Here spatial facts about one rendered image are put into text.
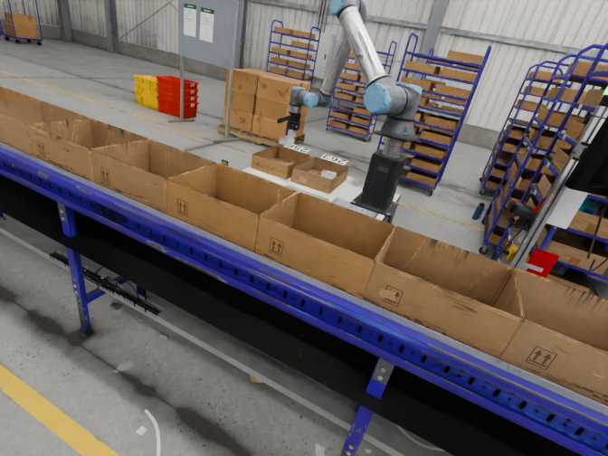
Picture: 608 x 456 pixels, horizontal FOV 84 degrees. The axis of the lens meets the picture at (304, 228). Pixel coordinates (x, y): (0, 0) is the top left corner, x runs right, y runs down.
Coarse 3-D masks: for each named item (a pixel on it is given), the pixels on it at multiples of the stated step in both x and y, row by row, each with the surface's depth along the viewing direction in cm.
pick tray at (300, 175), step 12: (300, 168) 235; (312, 168) 256; (324, 168) 253; (336, 168) 250; (348, 168) 244; (300, 180) 222; (312, 180) 219; (324, 180) 215; (336, 180) 222; (324, 192) 219
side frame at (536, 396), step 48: (48, 192) 143; (96, 192) 132; (144, 240) 127; (192, 240) 116; (240, 288) 114; (288, 288) 105; (336, 336) 103; (384, 336) 99; (480, 384) 91; (528, 384) 85
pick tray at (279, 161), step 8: (264, 152) 246; (272, 152) 257; (280, 152) 264; (288, 152) 261; (296, 152) 258; (256, 160) 231; (264, 160) 228; (272, 160) 226; (280, 160) 259; (288, 160) 262; (296, 160) 261; (304, 160) 246; (256, 168) 234; (264, 168) 231; (272, 168) 228; (280, 168) 226; (288, 168) 224; (280, 176) 228; (288, 176) 229
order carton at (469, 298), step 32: (384, 256) 119; (416, 256) 121; (448, 256) 116; (480, 256) 111; (384, 288) 98; (416, 288) 94; (448, 288) 120; (480, 288) 115; (512, 288) 101; (416, 320) 97; (448, 320) 93; (480, 320) 89; (512, 320) 86
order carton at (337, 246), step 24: (264, 216) 112; (288, 216) 131; (312, 216) 133; (336, 216) 129; (360, 216) 125; (264, 240) 111; (288, 240) 107; (312, 240) 103; (336, 240) 133; (360, 240) 128; (384, 240) 124; (288, 264) 110; (312, 264) 106; (336, 264) 102; (360, 264) 99; (336, 288) 106; (360, 288) 102
